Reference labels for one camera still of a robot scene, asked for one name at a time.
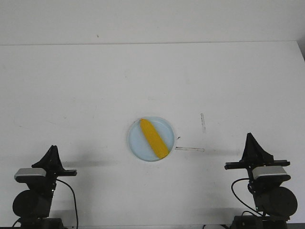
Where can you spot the horizontal clear tape strip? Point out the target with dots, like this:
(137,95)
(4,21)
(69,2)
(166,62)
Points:
(190,149)

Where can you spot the yellow plastic corn cob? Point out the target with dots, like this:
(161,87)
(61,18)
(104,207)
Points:
(154,139)

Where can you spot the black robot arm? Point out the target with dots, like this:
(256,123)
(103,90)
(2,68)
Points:
(274,204)
(33,205)

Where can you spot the light blue round plate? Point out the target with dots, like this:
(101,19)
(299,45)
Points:
(138,143)

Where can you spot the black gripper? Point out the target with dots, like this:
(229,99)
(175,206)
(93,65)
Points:
(55,171)
(257,152)

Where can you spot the vertical clear tape strip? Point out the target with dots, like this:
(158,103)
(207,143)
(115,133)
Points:
(203,122)

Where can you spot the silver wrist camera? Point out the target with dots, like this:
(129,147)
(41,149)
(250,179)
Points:
(30,175)
(270,172)

